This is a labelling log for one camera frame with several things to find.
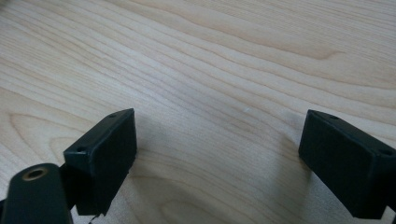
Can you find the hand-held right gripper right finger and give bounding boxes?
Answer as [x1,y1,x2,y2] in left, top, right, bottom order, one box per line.
[298,108,396,220]

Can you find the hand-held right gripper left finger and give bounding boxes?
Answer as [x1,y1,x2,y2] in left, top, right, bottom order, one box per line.
[59,107,138,217]

